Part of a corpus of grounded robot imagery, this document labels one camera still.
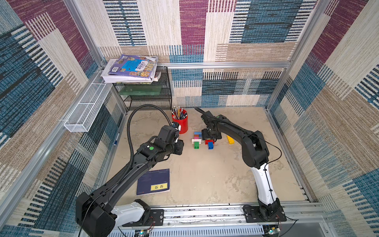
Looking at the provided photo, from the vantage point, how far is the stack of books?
0.79m

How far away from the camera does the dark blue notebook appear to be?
83cm

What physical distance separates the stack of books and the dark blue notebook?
1.73 ft
